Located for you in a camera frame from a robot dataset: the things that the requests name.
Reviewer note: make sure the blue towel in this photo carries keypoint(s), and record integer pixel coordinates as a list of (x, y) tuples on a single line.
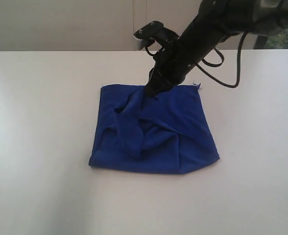
[(166, 134)]

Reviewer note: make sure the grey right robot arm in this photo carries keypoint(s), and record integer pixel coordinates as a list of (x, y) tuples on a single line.
[(269, 17)]

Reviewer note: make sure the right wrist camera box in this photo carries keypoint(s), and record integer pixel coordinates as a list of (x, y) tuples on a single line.
[(153, 32)]

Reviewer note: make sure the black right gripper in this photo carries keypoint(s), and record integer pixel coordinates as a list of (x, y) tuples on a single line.
[(216, 21)]

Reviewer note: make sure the black window frame post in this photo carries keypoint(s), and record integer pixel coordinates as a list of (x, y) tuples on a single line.
[(261, 42)]

